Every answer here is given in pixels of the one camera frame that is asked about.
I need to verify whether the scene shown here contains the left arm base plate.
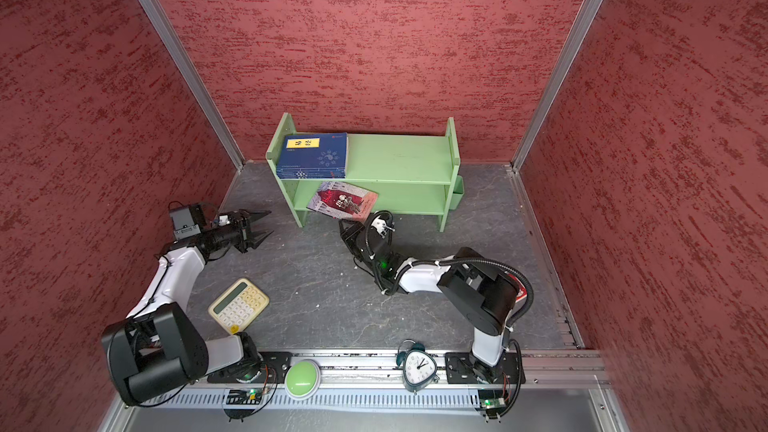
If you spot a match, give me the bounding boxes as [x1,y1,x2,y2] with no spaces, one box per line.
[207,351,293,385]

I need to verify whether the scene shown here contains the small circuit board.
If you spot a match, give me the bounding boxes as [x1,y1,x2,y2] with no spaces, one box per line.
[477,389,511,421]
[223,389,263,421]

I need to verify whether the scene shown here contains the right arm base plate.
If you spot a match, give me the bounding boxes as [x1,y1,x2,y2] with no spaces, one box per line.
[444,352,526,385]

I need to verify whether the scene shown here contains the red magazine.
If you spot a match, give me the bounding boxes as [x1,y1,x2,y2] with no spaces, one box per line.
[307,181,378,222]

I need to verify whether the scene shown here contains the green wooden two-tier shelf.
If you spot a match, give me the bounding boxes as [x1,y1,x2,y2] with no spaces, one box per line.
[265,113,461,232]

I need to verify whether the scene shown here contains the blue book Yijing yellow label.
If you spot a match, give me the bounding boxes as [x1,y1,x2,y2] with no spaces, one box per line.
[276,133,349,180]

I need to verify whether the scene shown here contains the green round push button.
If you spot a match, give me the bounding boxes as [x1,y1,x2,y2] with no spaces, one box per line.
[284,359,322,401]

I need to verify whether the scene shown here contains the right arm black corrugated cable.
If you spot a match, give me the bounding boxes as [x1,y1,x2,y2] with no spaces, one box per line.
[364,209,535,418]

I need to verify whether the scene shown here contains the right small circuit board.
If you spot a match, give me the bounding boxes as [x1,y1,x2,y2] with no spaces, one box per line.
[477,389,511,421]

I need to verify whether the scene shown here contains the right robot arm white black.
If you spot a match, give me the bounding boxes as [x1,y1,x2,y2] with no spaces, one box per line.
[338,217,534,372]

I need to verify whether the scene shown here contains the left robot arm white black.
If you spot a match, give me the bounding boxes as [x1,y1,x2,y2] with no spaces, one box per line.
[101,204,269,407]

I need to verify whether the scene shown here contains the cream yellow calculator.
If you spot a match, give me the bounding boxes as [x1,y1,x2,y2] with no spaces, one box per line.
[208,278,270,335]

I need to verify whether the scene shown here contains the teal triangular alarm clock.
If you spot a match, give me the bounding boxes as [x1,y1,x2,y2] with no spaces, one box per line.
[396,339,439,393]

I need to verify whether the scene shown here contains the aluminium front rail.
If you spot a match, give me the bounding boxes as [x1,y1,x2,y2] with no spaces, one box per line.
[122,347,610,388]

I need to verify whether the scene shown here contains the left small circuit board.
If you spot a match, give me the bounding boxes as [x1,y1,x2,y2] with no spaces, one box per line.
[223,389,263,421]

